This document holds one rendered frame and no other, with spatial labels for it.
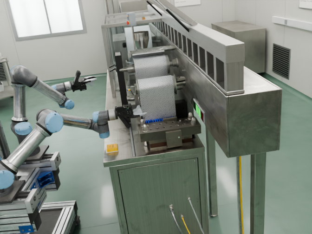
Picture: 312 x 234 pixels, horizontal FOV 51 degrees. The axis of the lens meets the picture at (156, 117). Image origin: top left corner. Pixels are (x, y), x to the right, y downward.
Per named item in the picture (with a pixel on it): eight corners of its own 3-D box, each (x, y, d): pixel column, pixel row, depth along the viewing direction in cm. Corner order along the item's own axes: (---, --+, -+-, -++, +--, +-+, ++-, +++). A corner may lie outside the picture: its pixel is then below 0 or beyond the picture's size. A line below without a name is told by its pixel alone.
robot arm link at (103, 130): (104, 132, 238) (101, 118, 233) (112, 136, 229) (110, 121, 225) (94, 135, 233) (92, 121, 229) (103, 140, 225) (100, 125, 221)
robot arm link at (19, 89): (14, 139, 247) (13, 66, 233) (9, 133, 258) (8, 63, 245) (30, 137, 254) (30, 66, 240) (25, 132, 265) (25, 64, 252)
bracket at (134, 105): (133, 132, 245) (128, 93, 233) (142, 131, 245) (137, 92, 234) (134, 135, 240) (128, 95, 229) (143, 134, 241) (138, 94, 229)
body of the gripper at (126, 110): (132, 107, 220) (114, 109, 219) (133, 118, 224) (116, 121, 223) (132, 103, 227) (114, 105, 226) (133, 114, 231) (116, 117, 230)
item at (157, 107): (143, 122, 230) (139, 97, 223) (176, 117, 232) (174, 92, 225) (143, 122, 229) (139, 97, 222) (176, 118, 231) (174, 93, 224)
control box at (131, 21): (126, 26, 266) (124, 13, 262) (133, 24, 268) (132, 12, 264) (128, 26, 259) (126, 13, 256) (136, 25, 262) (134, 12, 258)
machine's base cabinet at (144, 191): (118, 130, 475) (109, 72, 442) (162, 123, 480) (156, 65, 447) (126, 268, 242) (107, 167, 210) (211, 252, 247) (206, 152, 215)
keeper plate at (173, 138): (166, 146, 216) (165, 131, 212) (181, 144, 217) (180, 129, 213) (167, 148, 214) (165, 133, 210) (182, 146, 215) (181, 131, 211)
